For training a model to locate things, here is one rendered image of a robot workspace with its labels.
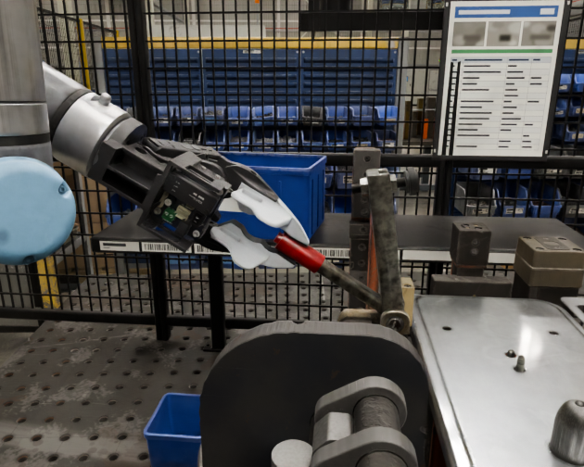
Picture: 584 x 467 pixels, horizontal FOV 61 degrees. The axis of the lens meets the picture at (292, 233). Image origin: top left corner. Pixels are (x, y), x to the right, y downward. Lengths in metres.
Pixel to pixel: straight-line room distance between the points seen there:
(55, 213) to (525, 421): 0.44
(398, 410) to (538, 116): 0.94
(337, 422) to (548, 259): 0.66
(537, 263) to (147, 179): 0.58
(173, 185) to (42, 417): 0.72
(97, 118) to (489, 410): 0.46
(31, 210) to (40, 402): 0.79
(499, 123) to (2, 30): 0.90
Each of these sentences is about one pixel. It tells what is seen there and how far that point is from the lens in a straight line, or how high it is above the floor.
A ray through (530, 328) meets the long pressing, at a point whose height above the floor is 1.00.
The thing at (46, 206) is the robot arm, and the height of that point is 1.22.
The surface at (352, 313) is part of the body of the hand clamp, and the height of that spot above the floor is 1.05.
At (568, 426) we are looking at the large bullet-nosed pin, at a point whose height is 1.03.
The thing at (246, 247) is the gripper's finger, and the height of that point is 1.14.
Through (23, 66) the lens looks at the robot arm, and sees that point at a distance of 0.40.
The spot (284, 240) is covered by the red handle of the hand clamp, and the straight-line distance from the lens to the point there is 0.51.
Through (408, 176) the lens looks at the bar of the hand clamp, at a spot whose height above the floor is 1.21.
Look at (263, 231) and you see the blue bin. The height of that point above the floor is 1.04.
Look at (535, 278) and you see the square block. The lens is 0.84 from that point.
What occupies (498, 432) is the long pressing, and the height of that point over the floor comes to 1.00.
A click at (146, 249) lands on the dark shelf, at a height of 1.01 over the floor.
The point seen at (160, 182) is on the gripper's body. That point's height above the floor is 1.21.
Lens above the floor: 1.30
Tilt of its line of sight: 17 degrees down
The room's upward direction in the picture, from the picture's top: straight up
